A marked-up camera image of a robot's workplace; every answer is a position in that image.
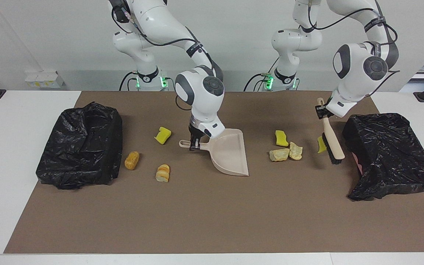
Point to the beige brush black bristles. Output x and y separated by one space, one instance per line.
332 141

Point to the white power strip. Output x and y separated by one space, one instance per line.
42 79

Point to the brown table mat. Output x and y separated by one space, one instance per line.
212 221

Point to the black bag over pink bin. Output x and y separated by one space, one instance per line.
392 154

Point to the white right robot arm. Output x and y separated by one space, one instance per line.
201 92

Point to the beige plastic dustpan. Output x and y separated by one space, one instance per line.
230 154

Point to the brown bread roll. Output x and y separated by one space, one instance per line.
131 160

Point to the yellow sponge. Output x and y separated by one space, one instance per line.
163 135
321 145
281 138

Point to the pink bin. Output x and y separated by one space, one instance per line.
358 165

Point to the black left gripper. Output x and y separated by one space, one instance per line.
327 110

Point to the black bag lined bin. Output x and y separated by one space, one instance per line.
79 147

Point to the striped croissant piece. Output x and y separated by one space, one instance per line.
162 173

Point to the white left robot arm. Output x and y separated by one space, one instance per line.
355 73

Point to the pale bread piece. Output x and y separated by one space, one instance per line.
279 155
296 151

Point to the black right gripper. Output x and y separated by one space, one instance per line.
193 134

